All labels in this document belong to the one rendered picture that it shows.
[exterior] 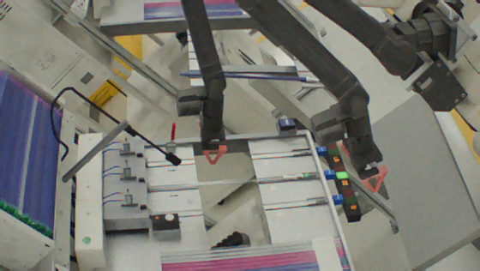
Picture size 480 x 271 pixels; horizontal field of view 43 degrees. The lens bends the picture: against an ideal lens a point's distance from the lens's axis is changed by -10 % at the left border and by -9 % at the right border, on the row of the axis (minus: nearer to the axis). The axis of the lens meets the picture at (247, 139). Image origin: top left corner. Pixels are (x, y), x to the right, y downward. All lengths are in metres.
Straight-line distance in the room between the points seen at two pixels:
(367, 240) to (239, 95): 0.88
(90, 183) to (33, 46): 1.06
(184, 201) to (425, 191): 0.72
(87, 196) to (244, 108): 1.35
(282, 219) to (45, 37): 1.38
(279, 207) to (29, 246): 0.77
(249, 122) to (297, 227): 1.29
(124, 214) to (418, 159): 0.89
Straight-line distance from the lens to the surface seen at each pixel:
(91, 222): 1.83
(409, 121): 2.14
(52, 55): 2.86
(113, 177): 1.97
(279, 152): 2.14
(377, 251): 2.74
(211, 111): 1.80
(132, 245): 1.86
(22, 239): 1.62
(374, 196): 2.54
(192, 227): 1.90
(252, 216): 2.34
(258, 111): 3.11
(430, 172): 1.98
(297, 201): 1.98
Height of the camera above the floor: 2.09
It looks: 35 degrees down
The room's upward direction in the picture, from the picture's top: 52 degrees counter-clockwise
